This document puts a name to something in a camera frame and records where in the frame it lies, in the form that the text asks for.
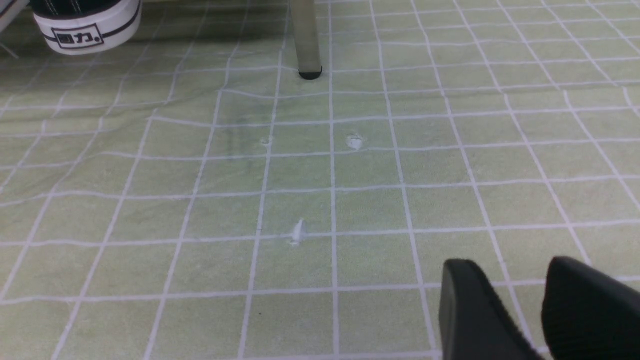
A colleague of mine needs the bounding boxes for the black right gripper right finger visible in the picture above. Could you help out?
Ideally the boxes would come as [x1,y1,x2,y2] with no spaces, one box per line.
[541,256,640,360]

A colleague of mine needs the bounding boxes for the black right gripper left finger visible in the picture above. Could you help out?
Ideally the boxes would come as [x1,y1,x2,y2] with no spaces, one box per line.
[438,259,543,360]

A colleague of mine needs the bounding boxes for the black canvas sneaker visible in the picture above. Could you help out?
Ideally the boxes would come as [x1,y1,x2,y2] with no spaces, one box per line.
[29,0,143,56]

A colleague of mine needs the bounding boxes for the stainless steel shoe rack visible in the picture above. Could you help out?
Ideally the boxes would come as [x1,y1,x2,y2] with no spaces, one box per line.
[289,0,323,80]

